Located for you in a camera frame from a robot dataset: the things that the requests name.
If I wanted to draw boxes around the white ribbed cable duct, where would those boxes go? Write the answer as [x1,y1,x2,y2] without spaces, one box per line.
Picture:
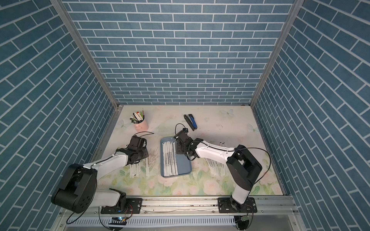
[68,215,235,228]

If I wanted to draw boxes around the blue storage box tray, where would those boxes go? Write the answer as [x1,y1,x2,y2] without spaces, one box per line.
[160,137,192,178]

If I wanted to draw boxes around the aluminium corner post left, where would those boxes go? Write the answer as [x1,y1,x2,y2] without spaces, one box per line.
[50,0,119,109]

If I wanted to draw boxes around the blue black stapler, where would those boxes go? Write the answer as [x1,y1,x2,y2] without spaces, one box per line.
[184,114,198,131]

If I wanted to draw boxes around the white straw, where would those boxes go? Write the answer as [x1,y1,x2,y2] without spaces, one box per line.
[162,142,171,177]
[168,142,178,176]

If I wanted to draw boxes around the pink pen cup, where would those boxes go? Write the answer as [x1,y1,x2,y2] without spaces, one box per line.
[135,116,148,132]

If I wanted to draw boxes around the pens in cup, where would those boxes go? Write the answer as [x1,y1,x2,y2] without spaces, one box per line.
[130,109,145,124]

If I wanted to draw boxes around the white straws pile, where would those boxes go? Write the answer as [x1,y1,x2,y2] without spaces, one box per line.
[129,158,150,178]
[203,149,226,177]

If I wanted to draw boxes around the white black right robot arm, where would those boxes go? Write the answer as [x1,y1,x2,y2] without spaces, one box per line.
[174,131,263,213]

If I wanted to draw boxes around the aluminium corner post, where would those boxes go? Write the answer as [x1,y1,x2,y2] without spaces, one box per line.
[50,0,119,109]
[250,0,304,108]

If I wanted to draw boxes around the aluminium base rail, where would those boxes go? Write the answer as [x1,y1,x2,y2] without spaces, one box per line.
[57,195,301,217]

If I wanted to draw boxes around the white straws pile right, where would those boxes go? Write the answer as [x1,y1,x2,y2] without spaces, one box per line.
[203,149,226,177]

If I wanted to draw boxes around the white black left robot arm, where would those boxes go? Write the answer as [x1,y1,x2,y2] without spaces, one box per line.
[51,135,148,214]

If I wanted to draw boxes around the aluminium corner post right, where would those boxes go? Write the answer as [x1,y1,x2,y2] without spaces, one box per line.
[250,0,304,108]

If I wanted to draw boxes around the white straws pile left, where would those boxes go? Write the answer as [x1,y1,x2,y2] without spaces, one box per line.
[129,158,150,178]

